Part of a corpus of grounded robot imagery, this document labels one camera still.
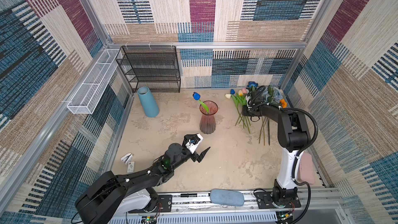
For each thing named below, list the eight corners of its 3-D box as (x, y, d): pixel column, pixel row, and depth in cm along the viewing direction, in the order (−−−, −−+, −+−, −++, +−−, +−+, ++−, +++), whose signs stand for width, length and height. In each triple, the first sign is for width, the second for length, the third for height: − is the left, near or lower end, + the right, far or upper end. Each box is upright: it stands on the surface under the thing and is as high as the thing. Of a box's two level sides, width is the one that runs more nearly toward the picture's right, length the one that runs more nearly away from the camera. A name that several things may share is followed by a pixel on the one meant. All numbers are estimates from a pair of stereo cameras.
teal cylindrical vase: (145, 117, 106) (135, 97, 90) (148, 107, 112) (139, 86, 96) (157, 117, 106) (150, 97, 90) (160, 107, 112) (153, 86, 96)
